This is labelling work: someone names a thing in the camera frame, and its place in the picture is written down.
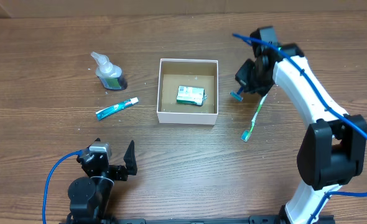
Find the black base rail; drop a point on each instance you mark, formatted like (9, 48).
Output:
(196, 220)

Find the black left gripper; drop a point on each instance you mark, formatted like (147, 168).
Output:
(122, 172)

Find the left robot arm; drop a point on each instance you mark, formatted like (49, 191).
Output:
(89, 195)

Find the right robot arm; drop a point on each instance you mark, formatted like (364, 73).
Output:
(333, 149)

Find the blue disposable razor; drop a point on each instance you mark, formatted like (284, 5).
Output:
(237, 94)

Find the green white toothbrush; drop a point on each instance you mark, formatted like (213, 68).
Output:
(248, 132)

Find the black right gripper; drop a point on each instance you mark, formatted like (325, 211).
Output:
(241, 78)

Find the teal toothpaste tube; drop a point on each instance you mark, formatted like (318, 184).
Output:
(104, 113)

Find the green white soap packet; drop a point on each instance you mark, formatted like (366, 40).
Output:
(191, 95)

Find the open white cardboard box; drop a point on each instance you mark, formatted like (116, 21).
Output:
(173, 73)

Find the clear pump soap bottle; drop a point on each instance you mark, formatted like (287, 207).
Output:
(110, 75)

